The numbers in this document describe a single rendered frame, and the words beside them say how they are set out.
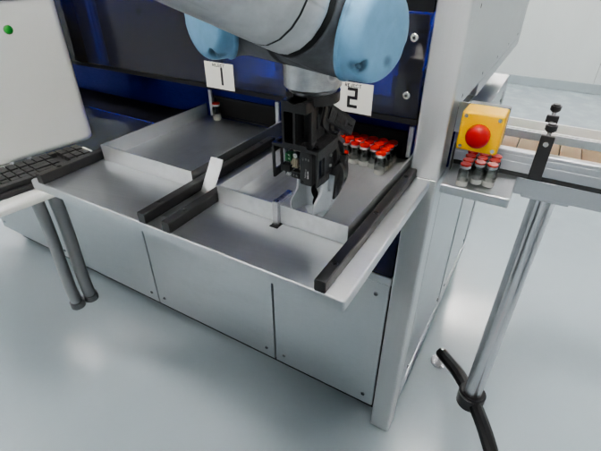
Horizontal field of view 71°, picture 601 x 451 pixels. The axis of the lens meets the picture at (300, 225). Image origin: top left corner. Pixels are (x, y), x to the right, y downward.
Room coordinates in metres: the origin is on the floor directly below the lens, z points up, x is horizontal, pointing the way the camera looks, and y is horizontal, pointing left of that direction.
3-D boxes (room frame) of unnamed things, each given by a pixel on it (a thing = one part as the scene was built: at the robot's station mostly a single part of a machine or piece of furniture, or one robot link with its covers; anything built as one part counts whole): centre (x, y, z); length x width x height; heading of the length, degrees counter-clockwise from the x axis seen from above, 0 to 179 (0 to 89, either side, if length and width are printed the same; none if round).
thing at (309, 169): (0.55, -0.01, 1.06); 0.09 x 0.08 x 0.12; 150
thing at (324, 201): (0.55, -0.03, 0.95); 0.06 x 0.03 x 0.09; 150
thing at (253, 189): (0.75, -0.05, 0.90); 0.34 x 0.26 x 0.04; 149
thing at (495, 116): (0.74, -0.33, 0.99); 0.08 x 0.07 x 0.07; 150
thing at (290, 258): (0.79, 0.12, 0.87); 0.70 x 0.48 x 0.02; 60
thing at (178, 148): (0.94, 0.23, 0.90); 0.34 x 0.26 x 0.04; 150
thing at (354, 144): (0.84, -0.11, 0.91); 0.18 x 0.02 x 0.05; 59
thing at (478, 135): (0.70, -0.31, 0.99); 0.04 x 0.04 x 0.04; 60
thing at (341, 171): (0.56, -0.05, 1.00); 0.05 x 0.02 x 0.09; 60
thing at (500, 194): (0.77, -0.37, 0.87); 0.14 x 0.13 x 0.02; 150
